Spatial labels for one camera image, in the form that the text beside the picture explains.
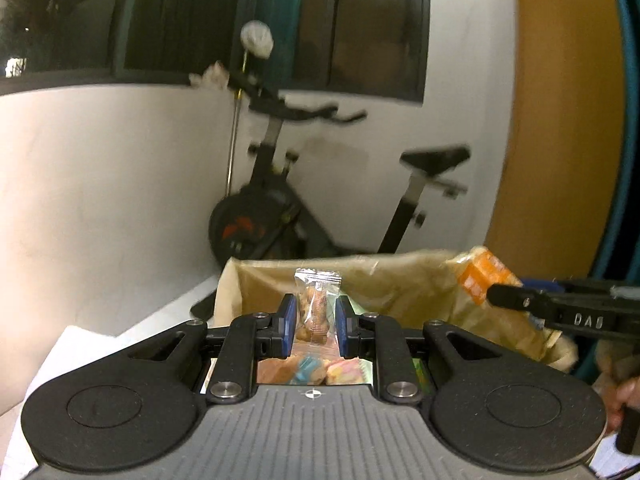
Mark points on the dark framed window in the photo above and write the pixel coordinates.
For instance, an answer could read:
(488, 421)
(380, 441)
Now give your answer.
(175, 10)

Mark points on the black exercise bike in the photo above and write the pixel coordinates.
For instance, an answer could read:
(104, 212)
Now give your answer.
(260, 210)

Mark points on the orange and white snack packet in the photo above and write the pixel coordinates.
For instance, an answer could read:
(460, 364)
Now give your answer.
(480, 275)

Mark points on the wooden door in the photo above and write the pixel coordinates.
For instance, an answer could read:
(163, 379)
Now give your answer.
(560, 110)

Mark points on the cardboard box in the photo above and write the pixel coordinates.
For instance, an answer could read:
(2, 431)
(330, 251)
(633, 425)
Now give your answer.
(227, 300)

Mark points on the thin metal pole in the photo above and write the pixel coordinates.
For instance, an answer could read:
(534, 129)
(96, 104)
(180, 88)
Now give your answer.
(234, 135)

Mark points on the small clear snack packet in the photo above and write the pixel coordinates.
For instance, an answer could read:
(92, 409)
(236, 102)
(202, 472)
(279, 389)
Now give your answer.
(316, 310)

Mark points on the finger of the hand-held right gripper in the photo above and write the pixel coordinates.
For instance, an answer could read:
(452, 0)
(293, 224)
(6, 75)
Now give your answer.
(520, 300)

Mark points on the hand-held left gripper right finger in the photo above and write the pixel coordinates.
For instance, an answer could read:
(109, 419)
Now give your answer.
(344, 327)

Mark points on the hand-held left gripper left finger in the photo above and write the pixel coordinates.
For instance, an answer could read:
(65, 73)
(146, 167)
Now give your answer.
(286, 325)

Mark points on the person's right hand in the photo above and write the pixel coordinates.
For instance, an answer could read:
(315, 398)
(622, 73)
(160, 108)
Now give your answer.
(625, 395)

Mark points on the crumpled white cloth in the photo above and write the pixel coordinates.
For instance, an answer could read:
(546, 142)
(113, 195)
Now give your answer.
(210, 76)

